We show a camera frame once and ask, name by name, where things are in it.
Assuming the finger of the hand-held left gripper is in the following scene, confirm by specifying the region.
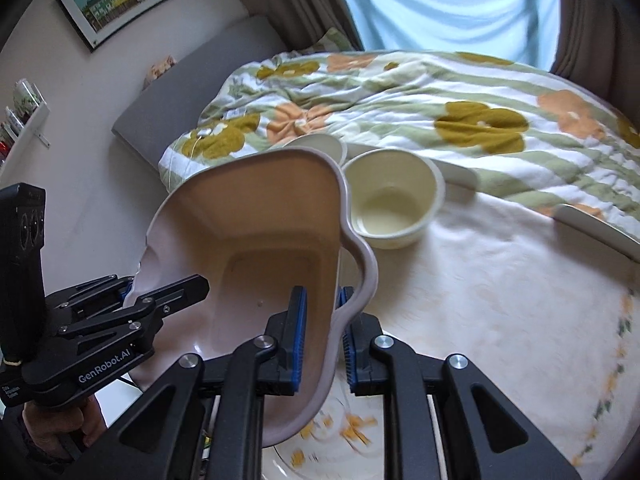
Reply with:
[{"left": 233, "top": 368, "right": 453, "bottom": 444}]
[
  {"left": 46, "top": 274, "right": 134, "bottom": 322},
  {"left": 56, "top": 273, "right": 210, "bottom": 351}
]

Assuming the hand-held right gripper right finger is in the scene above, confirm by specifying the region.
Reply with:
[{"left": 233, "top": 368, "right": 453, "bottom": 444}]
[{"left": 337, "top": 286, "right": 583, "bottom": 480}]

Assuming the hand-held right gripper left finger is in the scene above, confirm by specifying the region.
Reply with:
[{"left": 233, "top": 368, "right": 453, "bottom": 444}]
[{"left": 80, "top": 286, "right": 308, "bottom": 480}]

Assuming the duck print plate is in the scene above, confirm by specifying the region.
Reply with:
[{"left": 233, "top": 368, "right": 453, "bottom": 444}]
[{"left": 257, "top": 364, "right": 394, "bottom": 480}]

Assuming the pink square bowl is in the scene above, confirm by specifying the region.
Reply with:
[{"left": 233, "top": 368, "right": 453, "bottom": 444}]
[{"left": 122, "top": 149, "right": 379, "bottom": 448}]

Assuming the person's left hand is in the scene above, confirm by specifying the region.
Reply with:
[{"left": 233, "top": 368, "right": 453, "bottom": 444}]
[{"left": 22, "top": 394, "right": 109, "bottom": 462}]

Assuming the floral white tablecloth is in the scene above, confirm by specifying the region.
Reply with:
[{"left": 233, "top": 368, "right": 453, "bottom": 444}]
[{"left": 344, "top": 180, "right": 640, "bottom": 480}]

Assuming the cream round bowl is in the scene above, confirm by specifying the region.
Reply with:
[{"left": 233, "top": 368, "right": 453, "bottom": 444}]
[{"left": 342, "top": 148, "right": 446, "bottom": 250}]

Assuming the white round bowl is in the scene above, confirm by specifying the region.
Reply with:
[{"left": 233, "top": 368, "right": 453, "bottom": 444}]
[{"left": 270, "top": 132, "right": 349, "bottom": 167}]

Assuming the grey padded headboard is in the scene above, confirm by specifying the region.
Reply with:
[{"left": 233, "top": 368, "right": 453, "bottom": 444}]
[{"left": 111, "top": 15, "right": 301, "bottom": 182}]

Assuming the small plush toy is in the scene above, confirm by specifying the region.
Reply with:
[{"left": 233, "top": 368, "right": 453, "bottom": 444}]
[{"left": 141, "top": 55, "right": 177, "bottom": 90}]

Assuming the floral striped duvet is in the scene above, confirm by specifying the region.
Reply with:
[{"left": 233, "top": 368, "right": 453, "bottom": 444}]
[{"left": 157, "top": 50, "right": 640, "bottom": 242}]

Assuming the floral pillow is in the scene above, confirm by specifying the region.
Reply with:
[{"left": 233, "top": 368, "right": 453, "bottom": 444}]
[{"left": 300, "top": 27, "right": 364, "bottom": 57}]

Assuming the light blue cloth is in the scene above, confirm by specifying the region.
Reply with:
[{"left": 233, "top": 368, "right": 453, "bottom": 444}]
[{"left": 325, "top": 0, "right": 564, "bottom": 69}]

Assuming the white wall shelf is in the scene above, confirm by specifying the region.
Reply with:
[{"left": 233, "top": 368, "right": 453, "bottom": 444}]
[{"left": 0, "top": 77, "right": 52, "bottom": 162}]

